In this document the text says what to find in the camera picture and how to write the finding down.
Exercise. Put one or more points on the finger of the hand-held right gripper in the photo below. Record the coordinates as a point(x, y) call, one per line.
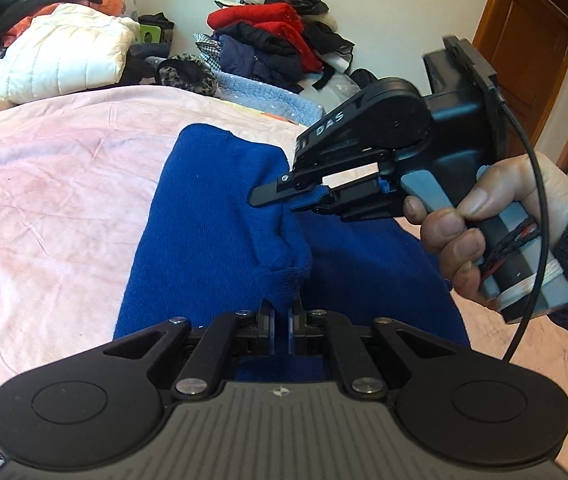
point(354, 202)
point(274, 192)

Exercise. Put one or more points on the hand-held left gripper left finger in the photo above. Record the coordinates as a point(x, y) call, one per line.
point(273, 332)

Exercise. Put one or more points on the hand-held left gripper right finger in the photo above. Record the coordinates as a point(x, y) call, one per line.
point(292, 332)

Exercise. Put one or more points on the blue knit sweater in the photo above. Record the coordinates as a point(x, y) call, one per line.
point(203, 220)

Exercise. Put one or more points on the pile of folded clothes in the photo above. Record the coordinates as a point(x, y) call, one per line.
point(264, 17)

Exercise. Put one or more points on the person's right hand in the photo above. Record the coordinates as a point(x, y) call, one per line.
point(544, 185)

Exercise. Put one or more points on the light blue knitted blanket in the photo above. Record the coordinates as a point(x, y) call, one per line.
point(269, 100)

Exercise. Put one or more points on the clear plastic bag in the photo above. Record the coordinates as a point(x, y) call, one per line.
point(344, 90)

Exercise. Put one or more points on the wooden door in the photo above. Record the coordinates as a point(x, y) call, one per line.
point(519, 25)

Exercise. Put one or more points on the navy garment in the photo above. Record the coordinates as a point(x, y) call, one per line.
point(239, 55)

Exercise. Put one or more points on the black sheer cloth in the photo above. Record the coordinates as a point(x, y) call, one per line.
point(331, 45)

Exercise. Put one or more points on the leopard print cloth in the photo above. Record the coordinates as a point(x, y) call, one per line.
point(183, 72)

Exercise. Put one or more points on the houndstooth cloth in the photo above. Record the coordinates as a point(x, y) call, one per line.
point(208, 47)

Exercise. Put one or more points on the green plastic item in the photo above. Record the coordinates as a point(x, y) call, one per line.
point(149, 35)

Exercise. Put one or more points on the pink bed sheet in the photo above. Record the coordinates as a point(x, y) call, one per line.
point(53, 210)

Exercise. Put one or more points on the floral pillow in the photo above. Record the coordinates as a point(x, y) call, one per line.
point(126, 0)

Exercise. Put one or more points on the white puffer jacket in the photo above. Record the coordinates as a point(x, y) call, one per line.
point(63, 55)

